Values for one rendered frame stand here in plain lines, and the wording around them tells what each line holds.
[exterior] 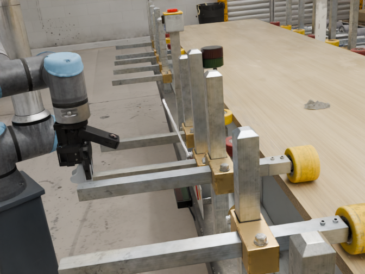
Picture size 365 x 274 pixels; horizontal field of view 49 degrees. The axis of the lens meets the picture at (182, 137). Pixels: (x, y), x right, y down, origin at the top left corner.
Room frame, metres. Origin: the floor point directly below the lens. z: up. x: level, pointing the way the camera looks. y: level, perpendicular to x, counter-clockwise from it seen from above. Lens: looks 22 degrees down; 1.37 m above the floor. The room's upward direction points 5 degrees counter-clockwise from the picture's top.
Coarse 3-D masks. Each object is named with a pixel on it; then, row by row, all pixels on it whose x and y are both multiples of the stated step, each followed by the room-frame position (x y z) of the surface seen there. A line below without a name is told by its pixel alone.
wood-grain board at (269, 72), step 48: (192, 48) 2.56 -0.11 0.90; (240, 48) 2.42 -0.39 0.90; (288, 48) 2.29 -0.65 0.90; (336, 48) 2.17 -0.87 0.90; (240, 96) 1.48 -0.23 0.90; (288, 96) 1.42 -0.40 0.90; (336, 96) 1.37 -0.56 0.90; (288, 144) 1.01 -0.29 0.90; (336, 144) 0.98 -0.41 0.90; (288, 192) 0.78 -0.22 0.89; (336, 192) 0.74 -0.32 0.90
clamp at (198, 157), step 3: (192, 150) 1.09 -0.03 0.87; (192, 153) 1.10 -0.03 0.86; (195, 153) 1.07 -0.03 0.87; (201, 153) 1.06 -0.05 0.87; (204, 153) 1.06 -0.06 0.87; (195, 156) 1.05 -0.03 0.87; (198, 156) 1.05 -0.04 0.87; (201, 156) 1.04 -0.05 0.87; (195, 159) 1.04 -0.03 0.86; (198, 159) 1.02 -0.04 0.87; (201, 159) 1.02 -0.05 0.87; (198, 162) 1.01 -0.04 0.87; (201, 162) 1.01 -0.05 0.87; (198, 165) 0.99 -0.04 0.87; (201, 165) 0.99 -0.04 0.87; (204, 165) 0.99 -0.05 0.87
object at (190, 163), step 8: (184, 160) 1.05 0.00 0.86; (192, 160) 1.04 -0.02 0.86; (232, 160) 1.03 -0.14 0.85; (128, 168) 1.03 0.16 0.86; (136, 168) 1.03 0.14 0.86; (144, 168) 1.02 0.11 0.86; (152, 168) 1.02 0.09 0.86; (160, 168) 1.01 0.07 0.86; (168, 168) 1.02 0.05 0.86; (176, 168) 1.02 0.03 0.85; (184, 168) 1.02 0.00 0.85; (96, 176) 1.00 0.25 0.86; (104, 176) 1.00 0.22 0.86; (112, 176) 1.00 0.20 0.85; (120, 176) 1.00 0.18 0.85
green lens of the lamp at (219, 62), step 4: (204, 60) 1.07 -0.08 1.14; (208, 60) 1.06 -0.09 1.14; (212, 60) 1.05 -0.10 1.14; (216, 60) 1.06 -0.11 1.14; (220, 60) 1.06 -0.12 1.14; (204, 64) 1.07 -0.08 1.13; (208, 64) 1.06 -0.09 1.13; (212, 64) 1.06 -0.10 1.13; (216, 64) 1.06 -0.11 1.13; (220, 64) 1.06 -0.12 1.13
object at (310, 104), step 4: (312, 100) 1.30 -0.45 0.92; (304, 104) 1.31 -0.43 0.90; (308, 104) 1.30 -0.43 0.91; (312, 104) 1.27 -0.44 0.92; (316, 104) 1.28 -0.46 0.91; (320, 104) 1.27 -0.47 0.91; (324, 104) 1.27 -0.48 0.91; (328, 104) 1.27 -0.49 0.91; (308, 108) 1.26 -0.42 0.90; (312, 108) 1.26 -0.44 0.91; (316, 108) 1.26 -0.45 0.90; (320, 108) 1.26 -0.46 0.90
